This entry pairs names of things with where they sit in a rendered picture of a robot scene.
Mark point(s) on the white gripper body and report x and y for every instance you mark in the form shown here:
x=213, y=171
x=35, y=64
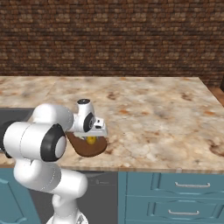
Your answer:
x=93, y=133

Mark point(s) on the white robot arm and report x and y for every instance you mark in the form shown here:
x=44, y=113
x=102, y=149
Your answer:
x=35, y=140

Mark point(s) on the yellow lemon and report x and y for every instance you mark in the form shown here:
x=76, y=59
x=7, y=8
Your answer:
x=91, y=141

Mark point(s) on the brown wooden cutting board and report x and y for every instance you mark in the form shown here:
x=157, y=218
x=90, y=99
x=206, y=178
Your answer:
x=87, y=150

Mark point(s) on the blue drawer front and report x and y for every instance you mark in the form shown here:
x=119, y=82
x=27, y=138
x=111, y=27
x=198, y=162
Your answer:
x=163, y=184
x=157, y=212

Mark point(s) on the blue cupboard door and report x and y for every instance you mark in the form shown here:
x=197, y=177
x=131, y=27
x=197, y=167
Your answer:
x=10, y=201

